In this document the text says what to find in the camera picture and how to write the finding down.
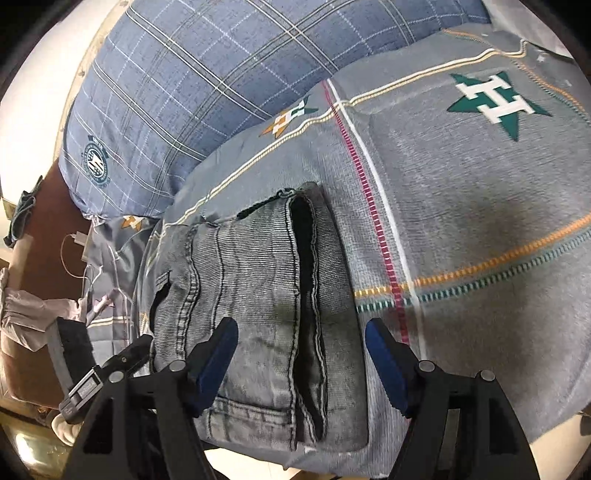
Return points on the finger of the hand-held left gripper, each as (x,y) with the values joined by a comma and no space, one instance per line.
(131,355)

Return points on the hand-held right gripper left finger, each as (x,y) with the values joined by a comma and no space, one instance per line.
(217,360)

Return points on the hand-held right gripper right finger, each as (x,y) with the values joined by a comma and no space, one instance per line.
(385,360)

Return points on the grey denim pants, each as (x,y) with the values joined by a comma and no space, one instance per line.
(249,277)

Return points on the white round object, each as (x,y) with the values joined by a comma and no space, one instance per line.
(62,429)

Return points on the pink plastic object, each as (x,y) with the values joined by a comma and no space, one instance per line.
(104,303)

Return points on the pale grey cloth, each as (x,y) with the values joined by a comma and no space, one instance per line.
(27,304)

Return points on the brown wooden furniture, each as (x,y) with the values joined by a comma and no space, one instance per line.
(46,258)

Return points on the grey striped star-print quilt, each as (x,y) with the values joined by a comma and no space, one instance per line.
(461,207)

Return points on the dark blue cloth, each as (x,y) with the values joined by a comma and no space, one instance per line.
(23,212)

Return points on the blue plaid pillow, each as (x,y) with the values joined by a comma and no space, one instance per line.
(207,69)

